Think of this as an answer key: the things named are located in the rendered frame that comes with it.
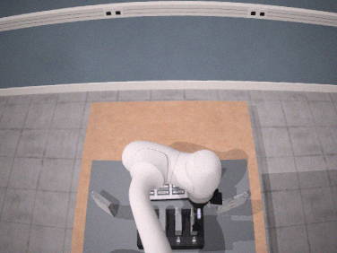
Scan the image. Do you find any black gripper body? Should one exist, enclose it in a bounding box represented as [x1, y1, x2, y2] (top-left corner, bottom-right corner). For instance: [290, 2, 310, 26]
[188, 198, 210, 211]

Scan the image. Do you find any black-framed status screen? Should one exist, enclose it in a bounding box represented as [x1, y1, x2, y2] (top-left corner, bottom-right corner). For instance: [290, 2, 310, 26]
[150, 183, 188, 201]

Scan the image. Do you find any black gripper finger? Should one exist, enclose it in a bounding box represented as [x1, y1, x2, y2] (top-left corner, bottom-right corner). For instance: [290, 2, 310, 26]
[192, 206, 203, 231]

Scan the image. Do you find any black drive dock housing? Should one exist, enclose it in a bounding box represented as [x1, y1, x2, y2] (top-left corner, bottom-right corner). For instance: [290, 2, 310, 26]
[137, 209, 204, 249]

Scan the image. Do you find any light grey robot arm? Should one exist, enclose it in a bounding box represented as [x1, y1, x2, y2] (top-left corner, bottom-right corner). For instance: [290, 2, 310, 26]
[122, 141, 222, 253]

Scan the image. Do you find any grey flat mat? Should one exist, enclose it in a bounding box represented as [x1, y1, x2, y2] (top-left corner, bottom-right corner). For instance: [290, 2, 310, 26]
[82, 159, 255, 253]

